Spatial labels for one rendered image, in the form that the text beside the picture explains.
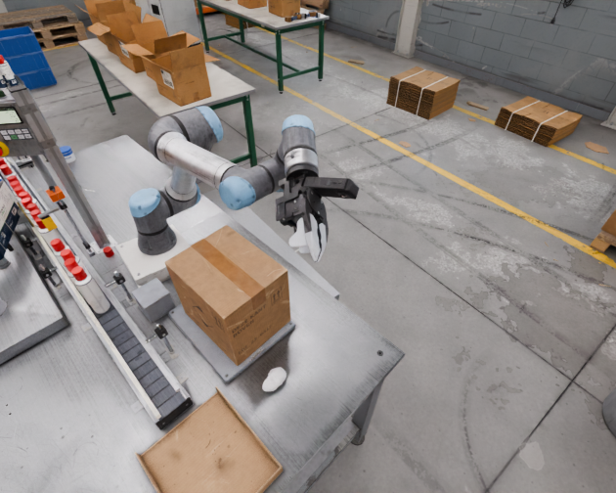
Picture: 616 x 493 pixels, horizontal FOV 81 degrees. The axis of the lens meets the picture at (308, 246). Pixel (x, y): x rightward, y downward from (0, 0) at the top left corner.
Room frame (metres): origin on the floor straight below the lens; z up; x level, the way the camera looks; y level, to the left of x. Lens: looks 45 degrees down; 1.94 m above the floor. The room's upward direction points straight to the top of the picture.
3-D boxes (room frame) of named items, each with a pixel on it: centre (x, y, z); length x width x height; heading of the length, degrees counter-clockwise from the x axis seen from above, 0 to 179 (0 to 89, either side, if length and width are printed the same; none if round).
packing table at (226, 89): (3.57, 1.41, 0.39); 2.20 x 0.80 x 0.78; 38
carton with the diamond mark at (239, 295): (0.74, 0.25, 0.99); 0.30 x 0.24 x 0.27; 46
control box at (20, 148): (1.13, 0.98, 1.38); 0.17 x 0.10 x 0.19; 99
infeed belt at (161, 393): (0.99, 0.96, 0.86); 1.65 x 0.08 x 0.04; 44
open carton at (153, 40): (3.18, 1.17, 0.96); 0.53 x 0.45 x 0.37; 130
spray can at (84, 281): (0.75, 0.72, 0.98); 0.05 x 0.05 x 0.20
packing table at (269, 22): (5.82, 0.73, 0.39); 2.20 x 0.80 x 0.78; 38
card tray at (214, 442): (0.28, 0.26, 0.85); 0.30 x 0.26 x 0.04; 44
